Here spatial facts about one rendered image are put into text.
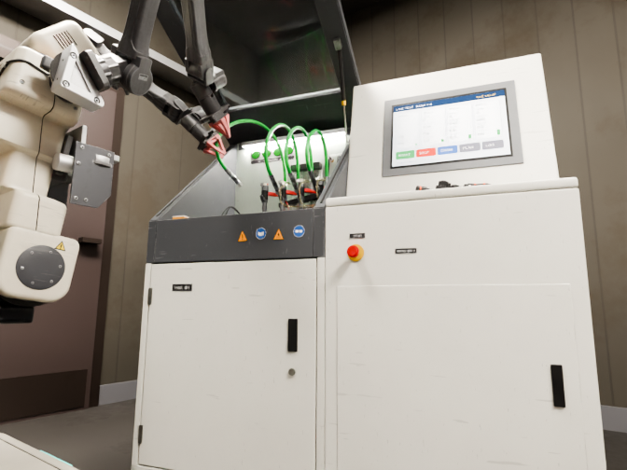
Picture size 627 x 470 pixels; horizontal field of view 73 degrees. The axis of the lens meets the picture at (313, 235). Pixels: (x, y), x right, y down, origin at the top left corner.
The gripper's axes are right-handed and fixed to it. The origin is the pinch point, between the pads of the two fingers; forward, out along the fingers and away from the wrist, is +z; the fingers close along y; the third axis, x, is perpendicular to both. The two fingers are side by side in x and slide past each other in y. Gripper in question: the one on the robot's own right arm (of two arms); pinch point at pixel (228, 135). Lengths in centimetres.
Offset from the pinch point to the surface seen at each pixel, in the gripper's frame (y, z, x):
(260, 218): -17.1, 25.3, -11.3
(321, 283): -29, 45, -32
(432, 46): 229, 43, -5
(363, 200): -8, 30, -45
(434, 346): -35, 63, -64
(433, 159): 27, 38, -57
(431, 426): -50, 78, -63
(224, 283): -35, 38, 1
